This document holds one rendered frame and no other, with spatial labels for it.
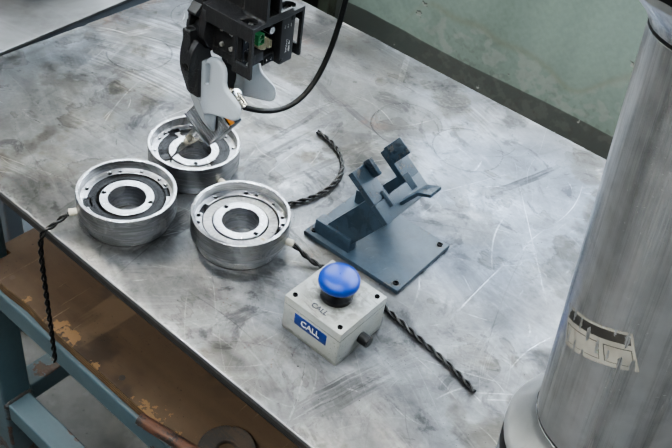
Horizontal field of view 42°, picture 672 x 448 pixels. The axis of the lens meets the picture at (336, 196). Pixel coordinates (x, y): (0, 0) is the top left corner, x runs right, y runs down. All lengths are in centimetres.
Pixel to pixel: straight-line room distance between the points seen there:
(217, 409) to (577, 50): 168
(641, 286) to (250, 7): 47
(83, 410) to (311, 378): 102
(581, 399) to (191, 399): 71
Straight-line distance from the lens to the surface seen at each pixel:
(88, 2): 162
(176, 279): 90
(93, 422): 178
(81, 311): 122
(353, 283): 81
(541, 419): 51
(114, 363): 115
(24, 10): 160
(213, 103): 85
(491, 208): 105
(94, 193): 96
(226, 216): 94
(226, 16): 78
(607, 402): 46
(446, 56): 274
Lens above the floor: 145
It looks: 40 degrees down
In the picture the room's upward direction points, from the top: 9 degrees clockwise
